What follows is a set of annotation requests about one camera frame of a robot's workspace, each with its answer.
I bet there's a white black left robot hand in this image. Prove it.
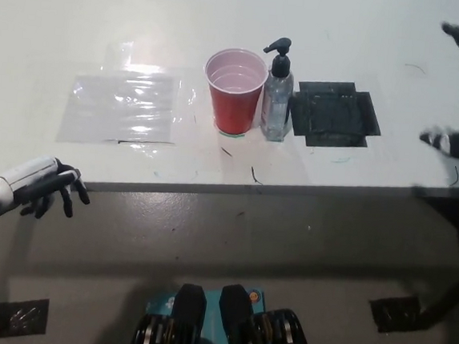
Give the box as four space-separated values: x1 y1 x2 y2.
0 150 95 245

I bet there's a clear soap pump bottle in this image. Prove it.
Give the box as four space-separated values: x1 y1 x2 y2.
255 35 299 144

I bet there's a clear plastic sheet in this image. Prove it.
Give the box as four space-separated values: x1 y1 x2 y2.
54 64 201 155

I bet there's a small black tape patch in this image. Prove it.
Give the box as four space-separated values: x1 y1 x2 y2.
367 292 429 337
0 294 50 343

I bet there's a large black tape patch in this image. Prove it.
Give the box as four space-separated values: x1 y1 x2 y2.
287 77 385 155

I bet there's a red plastic cup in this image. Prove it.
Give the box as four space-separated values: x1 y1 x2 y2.
199 46 270 138

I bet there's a green tape ring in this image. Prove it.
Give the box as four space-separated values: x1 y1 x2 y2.
217 128 248 140

